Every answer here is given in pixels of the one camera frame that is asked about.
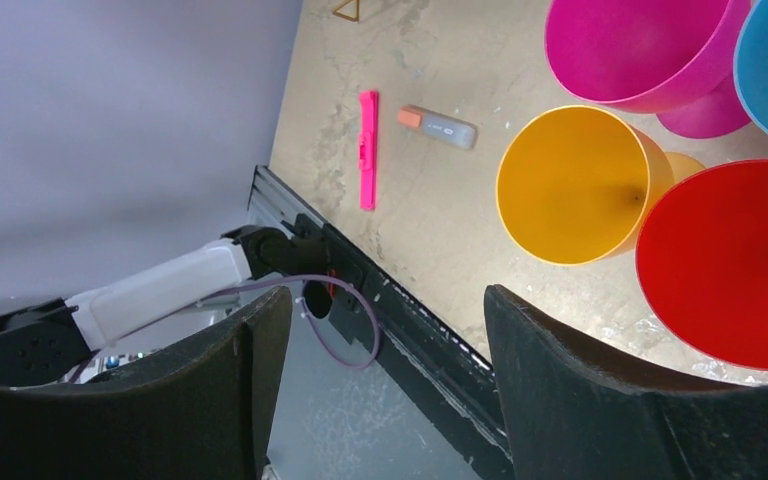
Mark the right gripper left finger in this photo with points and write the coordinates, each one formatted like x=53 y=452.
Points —
x=201 y=408

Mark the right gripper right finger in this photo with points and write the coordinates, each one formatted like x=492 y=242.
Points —
x=575 y=407

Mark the red plastic wine glass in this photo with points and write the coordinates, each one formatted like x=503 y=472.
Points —
x=702 y=262

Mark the yellow plastic wine glass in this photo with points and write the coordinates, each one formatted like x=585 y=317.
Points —
x=577 y=183

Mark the magenta plastic wine glass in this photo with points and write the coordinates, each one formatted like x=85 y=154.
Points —
x=670 y=58

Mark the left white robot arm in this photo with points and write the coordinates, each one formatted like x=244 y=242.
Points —
x=40 y=344

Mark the orange grey marker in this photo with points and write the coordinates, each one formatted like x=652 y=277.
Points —
x=449 y=130

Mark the pink flat clip tool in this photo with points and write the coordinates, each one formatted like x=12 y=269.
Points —
x=367 y=148

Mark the aluminium table frame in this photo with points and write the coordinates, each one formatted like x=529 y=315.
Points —
x=273 y=203

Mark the gold wire glass rack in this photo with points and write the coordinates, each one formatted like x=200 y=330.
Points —
x=348 y=10

